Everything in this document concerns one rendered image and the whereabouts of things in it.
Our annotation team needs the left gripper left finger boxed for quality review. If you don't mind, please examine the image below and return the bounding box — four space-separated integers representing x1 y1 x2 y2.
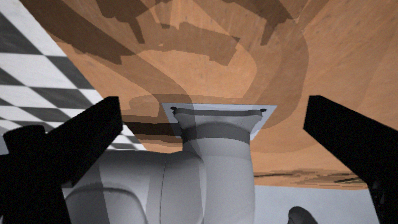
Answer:
0 96 123 224

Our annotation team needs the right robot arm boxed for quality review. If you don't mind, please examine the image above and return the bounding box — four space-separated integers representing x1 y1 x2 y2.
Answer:
288 206 318 224

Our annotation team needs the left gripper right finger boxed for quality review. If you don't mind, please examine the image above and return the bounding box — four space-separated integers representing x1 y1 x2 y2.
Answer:
303 95 398 224

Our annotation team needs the dark grey metal rack frame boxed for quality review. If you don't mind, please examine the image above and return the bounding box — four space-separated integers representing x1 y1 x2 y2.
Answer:
367 185 385 224

